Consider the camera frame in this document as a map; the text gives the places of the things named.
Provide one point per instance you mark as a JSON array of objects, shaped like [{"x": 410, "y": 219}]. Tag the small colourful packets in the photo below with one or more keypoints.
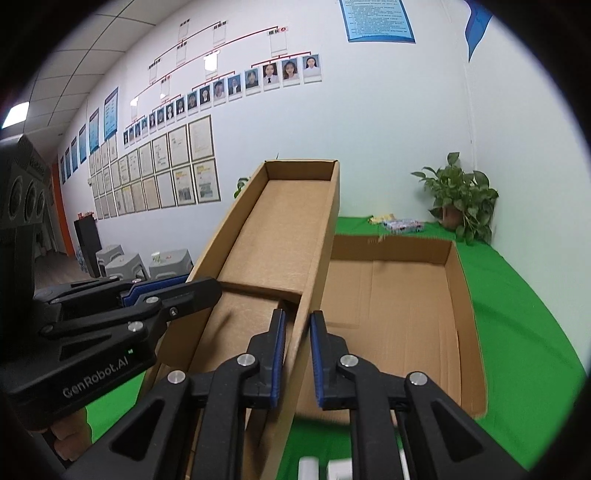
[{"x": 404, "y": 226}]

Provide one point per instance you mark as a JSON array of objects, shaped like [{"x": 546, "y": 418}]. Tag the large blue notice poster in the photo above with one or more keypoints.
[{"x": 376, "y": 21}]

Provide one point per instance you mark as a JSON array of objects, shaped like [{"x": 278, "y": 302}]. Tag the ceiling light panel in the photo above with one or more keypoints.
[{"x": 16, "y": 114}]

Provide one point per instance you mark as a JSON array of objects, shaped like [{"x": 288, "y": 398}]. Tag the leafy green potted plant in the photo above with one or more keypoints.
[{"x": 241, "y": 185}]

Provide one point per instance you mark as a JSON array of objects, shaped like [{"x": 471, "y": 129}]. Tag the grey plastic stool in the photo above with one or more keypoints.
[
  {"x": 111, "y": 256},
  {"x": 175, "y": 263},
  {"x": 127, "y": 267}
]

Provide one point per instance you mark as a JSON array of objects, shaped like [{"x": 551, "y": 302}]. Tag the blue wall decal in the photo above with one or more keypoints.
[{"x": 478, "y": 27}]

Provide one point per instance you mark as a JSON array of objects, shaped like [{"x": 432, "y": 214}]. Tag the black cabinet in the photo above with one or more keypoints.
[{"x": 87, "y": 244}]

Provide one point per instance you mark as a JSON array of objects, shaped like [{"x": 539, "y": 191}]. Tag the large cardboard box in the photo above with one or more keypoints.
[{"x": 392, "y": 300}]

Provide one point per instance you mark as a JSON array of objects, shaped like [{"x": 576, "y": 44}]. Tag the small yellow packet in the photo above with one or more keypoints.
[{"x": 382, "y": 218}]

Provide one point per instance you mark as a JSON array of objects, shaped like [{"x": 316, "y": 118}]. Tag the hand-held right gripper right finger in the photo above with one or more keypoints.
[{"x": 316, "y": 364}]

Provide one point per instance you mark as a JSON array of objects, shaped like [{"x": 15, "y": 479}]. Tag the green tablecloth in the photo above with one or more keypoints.
[{"x": 508, "y": 323}]

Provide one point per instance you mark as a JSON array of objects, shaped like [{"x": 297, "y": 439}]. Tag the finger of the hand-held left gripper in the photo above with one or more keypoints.
[
  {"x": 147, "y": 287},
  {"x": 184, "y": 297}
]

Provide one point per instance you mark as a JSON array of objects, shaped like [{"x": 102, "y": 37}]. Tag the group of framed certificates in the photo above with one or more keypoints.
[{"x": 161, "y": 170}]

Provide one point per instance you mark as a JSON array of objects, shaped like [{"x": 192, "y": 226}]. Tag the row of blue wall posters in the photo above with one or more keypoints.
[{"x": 111, "y": 113}]

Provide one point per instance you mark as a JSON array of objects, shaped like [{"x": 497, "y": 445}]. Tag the person's left hand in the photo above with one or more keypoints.
[{"x": 69, "y": 438}]

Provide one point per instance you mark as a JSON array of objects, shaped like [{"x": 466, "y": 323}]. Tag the potted plant in brown pot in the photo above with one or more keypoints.
[{"x": 455, "y": 189}]

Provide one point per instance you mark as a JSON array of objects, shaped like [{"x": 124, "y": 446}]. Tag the wall chart of portrait photos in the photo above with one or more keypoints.
[{"x": 231, "y": 85}]

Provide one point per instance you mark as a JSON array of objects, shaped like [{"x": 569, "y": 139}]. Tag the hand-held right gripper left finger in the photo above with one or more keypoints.
[{"x": 278, "y": 360}]

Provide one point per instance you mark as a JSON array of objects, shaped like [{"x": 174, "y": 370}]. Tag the narrow cardboard insert box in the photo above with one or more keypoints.
[{"x": 281, "y": 221}]

